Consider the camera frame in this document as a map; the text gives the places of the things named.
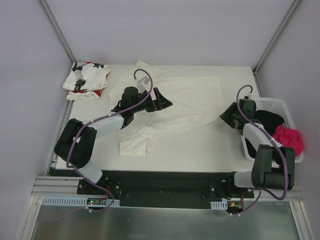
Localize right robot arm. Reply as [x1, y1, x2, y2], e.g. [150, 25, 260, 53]
[219, 98, 295, 198]

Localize aluminium frame post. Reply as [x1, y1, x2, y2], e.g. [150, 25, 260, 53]
[252, 0, 303, 76]
[37, 0, 77, 63]

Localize white cable duct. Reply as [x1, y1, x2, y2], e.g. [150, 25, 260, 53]
[42, 196, 120, 208]
[210, 200, 228, 211]

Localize black garment in basket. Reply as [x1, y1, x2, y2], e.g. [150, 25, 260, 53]
[245, 110, 285, 159]

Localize white black patterned folded shirt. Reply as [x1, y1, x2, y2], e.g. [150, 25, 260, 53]
[63, 61, 111, 92]

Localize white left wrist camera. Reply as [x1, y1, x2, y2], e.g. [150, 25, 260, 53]
[134, 76, 151, 93]

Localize white plastic laundry basket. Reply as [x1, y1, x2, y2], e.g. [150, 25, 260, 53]
[235, 97, 304, 163]

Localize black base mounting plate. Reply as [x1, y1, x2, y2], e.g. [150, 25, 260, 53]
[77, 170, 254, 209]

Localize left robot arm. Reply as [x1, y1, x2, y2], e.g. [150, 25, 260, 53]
[54, 86, 173, 195]

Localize pink garment in basket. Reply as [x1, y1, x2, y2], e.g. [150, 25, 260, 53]
[272, 125, 304, 157]

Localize right aluminium frame post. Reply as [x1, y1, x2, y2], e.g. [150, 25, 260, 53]
[252, 0, 303, 76]

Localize left aluminium frame post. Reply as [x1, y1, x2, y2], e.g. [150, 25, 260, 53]
[37, 0, 77, 63]

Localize right white cable duct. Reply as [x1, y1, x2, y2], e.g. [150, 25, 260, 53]
[210, 200, 228, 211]

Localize cream white t shirt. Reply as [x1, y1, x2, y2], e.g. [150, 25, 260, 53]
[113, 60, 224, 157]

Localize red white folded shirt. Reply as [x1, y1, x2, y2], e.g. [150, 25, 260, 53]
[66, 89, 103, 101]

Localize left white cable duct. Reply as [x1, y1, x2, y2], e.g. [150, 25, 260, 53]
[42, 196, 120, 208]

